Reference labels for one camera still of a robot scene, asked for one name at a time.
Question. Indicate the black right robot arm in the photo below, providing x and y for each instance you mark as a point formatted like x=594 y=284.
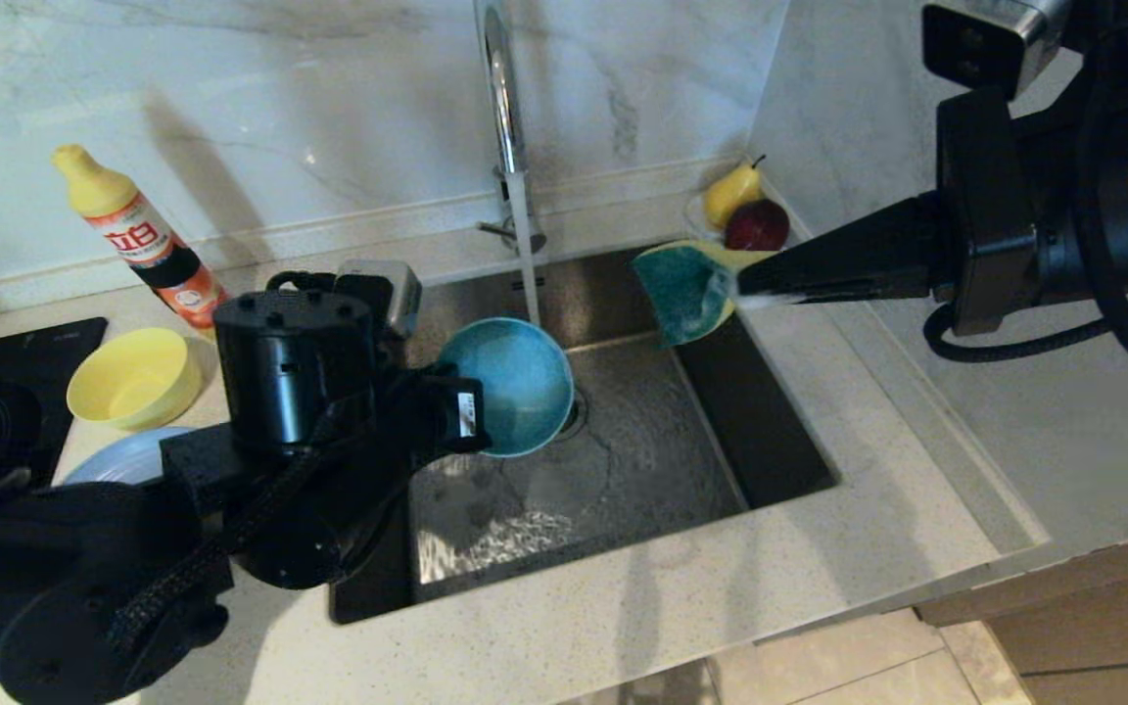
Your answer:
x=1122 y=196

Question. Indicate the yellow pear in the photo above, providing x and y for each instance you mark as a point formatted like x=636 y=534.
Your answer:
x=728 y=194

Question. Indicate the white orange dish soap bottle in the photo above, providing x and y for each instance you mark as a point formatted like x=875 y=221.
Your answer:
x=148 y=250

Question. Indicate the teal plastic bowl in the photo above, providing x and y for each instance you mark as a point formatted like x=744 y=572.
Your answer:
x=520 y=387

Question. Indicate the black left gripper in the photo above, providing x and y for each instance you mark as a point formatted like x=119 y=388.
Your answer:
x=451 y=411

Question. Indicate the wooden cabinet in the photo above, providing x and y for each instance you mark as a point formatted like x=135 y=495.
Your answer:
x=1093 y=636

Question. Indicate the round metal sink drain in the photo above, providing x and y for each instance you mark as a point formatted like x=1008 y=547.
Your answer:
x=576 y=416

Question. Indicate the dark red apple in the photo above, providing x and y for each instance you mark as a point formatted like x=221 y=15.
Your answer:
x=758 y=227

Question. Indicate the chrome faucet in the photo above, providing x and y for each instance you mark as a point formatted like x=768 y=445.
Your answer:
x=505 y=98

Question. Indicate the running water stream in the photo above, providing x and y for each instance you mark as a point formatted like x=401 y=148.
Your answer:
x=528 y=255

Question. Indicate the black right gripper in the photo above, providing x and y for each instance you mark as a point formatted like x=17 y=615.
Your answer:
x=985 y=215

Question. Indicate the blue-grey plate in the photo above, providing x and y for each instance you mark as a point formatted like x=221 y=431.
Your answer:
x=128 y=465

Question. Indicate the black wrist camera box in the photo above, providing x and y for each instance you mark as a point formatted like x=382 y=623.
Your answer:
x=383 y=294

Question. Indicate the black induction cooktop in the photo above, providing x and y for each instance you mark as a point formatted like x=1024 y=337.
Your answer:
x=55 y=352

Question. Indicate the small white dish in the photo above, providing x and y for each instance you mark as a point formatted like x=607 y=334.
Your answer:
x=696 y=220

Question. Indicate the stainless steel sink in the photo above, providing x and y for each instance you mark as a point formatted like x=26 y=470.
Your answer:
x=623 y=470

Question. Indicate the yellow sponge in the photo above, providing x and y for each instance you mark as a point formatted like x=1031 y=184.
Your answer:
x=691 y=294

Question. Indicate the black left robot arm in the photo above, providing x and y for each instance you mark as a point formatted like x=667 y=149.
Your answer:
x=290 y=372

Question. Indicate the yellow plastic bowl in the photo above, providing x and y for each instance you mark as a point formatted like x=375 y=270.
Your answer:
x=133 y=382

